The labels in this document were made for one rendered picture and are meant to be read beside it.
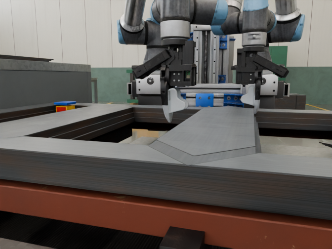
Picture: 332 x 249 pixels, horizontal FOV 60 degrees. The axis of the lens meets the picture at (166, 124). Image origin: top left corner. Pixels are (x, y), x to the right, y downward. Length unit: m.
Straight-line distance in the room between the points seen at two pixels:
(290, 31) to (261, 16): 0.49
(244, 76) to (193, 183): 0.61
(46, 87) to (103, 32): 10.19
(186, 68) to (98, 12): 11.06
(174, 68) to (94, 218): 0.41
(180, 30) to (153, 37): 0.76
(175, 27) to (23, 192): 0.48
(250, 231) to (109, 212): 0.21
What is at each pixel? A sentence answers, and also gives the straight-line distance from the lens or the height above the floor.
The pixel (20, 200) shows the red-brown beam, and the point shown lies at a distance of 0.56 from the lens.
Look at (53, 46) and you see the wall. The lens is 12.34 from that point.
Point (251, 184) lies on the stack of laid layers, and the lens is 0.39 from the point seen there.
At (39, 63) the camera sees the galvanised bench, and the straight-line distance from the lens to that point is 1.39.
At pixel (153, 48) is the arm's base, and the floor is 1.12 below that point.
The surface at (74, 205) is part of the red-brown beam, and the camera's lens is 0.49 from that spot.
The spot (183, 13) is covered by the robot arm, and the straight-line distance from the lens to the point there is 0.75.
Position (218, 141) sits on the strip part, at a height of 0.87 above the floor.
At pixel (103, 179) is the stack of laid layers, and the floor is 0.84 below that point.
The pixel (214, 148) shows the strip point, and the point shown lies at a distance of 0.48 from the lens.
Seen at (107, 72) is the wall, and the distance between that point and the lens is 11.40.
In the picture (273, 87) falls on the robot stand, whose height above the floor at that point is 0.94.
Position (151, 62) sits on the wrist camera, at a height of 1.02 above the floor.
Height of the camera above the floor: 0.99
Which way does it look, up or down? 10 degrees down
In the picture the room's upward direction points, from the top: straight up
